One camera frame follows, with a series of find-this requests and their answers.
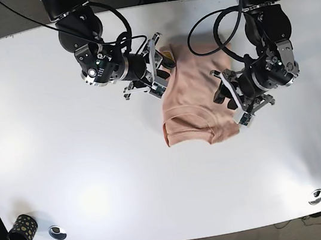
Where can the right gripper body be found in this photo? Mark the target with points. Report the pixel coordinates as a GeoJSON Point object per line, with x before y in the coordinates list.
{"type": "Point", "coordinates": [143, 71]}

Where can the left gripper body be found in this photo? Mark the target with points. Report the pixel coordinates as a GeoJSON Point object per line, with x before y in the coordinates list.
{"type": "Point", "coordinates": [248, 96]}

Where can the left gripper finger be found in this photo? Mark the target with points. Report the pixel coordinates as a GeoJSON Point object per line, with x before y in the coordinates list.
{"type": "Point", "coordinates": [223, 93]}

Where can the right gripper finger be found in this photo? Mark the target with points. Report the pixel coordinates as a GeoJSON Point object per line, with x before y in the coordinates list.
{"type": "Point", "coordinates": [167, 62]}

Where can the salmon pink T-shirt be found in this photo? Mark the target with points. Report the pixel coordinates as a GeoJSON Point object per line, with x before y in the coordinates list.
{"type": "Point", "coordinates": [189, 112]}

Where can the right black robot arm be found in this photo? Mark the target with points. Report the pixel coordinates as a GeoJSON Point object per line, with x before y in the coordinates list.
{"type": "Point", "coordinates": [80, 33]}

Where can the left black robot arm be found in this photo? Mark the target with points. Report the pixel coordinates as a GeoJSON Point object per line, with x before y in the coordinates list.
{"type": "Point", "coordinates": [269, 29]}

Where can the black gold-dotted cup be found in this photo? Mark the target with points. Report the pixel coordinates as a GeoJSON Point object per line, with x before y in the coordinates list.
{"type": "Point", "coordinates": [24, 228]}

